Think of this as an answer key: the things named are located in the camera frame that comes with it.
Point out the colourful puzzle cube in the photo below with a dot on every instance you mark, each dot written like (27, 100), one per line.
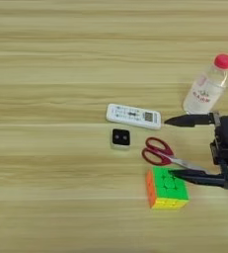
(168, 184)

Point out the clear bottle red cap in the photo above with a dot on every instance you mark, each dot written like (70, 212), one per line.
(204, 95)

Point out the small black square device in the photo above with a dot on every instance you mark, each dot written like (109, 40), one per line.
(121, 137)

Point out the white remote control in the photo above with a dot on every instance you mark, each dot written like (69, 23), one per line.
(132, 116)

